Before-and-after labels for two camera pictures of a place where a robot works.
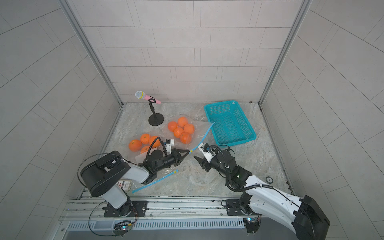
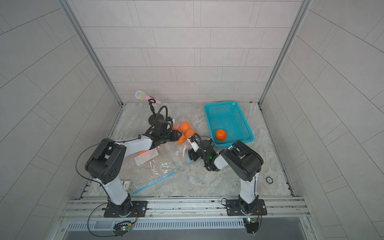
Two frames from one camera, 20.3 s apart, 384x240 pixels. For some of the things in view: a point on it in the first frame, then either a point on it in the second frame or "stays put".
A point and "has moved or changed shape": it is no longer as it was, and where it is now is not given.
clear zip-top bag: (186, 133) has moved or changed shape
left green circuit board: (121, 230) stays put
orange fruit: (182, 121) -> (175, 127)
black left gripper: (176, 158) -> (175, 135)
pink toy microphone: (140, 95) stays put
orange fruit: (185, 137) -> (220, 134)
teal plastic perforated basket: (230, 124) stays put
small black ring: (269, 180) stays put
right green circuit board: (251, 224) stays put
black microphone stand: (155, 119) stays put
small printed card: (125, 184) stays put
